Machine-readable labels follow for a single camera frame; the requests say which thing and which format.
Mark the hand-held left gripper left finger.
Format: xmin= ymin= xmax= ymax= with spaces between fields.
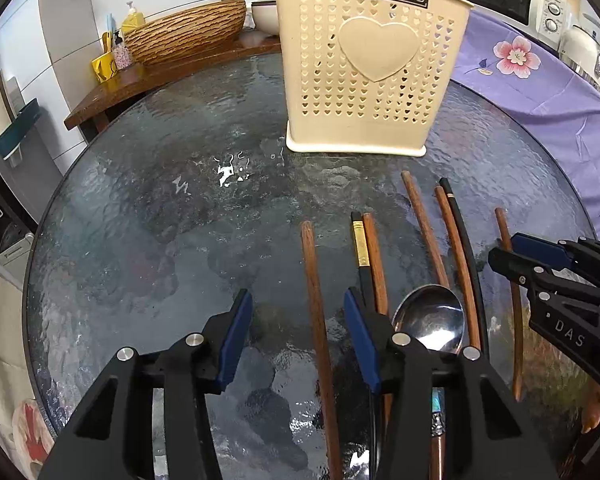
xmin=39 ymin=289 xmax=254 ymax=480

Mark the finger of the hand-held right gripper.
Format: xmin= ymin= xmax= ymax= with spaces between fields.
xmin=488 ymin=247 xmax=600 ymax=307
xmin=511 ymin=232 xmax=600 ymax=273

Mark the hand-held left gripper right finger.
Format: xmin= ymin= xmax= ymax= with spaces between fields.
xmin=343 ymin=287 xmax=561 ymax=480

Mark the brown wooden chopstick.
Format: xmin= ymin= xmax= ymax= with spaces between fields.
xmin=434 ymin=186 xmax=482 ymax=352
xmin=401 ymin=171 xmax=451 ymax=291
xmin=300 ymin=221 xmax=343 ymax=480
xmin=495 ymin=207 xmax=525 ymax=402
xmin=362 ymin=213 xmax=392 ymax=317

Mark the plain black chopstick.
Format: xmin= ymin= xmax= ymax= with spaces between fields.
xmin=439 ymin=177 xmax=491 ymax=361

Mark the black chopstick with gold band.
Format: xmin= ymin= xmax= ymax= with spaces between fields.
xmin=350 ymin=211 xmax=379 ymax=311

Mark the cream perforated utensil holder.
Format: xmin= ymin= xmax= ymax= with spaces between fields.
xmin=269 ymin=0 xmax=475 ymax=157

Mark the person's right hand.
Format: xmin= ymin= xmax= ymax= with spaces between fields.
xmin=581 ymin=391 xmax=600 ymax=434

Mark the purple floral cloth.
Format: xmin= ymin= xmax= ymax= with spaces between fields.
xmin=452 ymin=10 xmax=600 ymax=256

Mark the white electric kettle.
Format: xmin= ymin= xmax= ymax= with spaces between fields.
xmin=559 ymin=14 xmax=600 ymax=78

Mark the red and white floor mat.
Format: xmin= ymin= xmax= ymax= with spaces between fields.
xmin=12 ymin=399 xmax=56 ymax=480

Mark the brown wooden counter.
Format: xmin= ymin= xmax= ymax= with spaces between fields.
xmin=64 ymin=35 xmax=286 ymax=131

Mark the yellow cup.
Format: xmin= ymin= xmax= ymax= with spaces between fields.
xmin=91 ymin=52 xmax=120 ymax=82

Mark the floral pump bottle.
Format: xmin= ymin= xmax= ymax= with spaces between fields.
xmin=112 ymin=30 xmax=132 ymax=70

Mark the wood-grain basin sink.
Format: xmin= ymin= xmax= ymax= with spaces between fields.
xmin=124 ymin=0 xmax=247 ymax=66

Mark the white pan with glass lid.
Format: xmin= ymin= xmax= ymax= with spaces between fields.
xmin=251 ymin=0 xmax=281 ymax=37

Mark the yellow soap pump bottle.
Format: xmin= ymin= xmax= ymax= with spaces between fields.
xmin=121 ymin=1 xmax=146 ymax=34

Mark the metal spoon with brown handle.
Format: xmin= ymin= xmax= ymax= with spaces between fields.
xmin=391 ymin=285 xmax=466 ymax=480

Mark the cutting board wall rack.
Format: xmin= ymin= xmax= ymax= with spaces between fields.
xmin=0 ymin=70 xmax=43 ymax=167

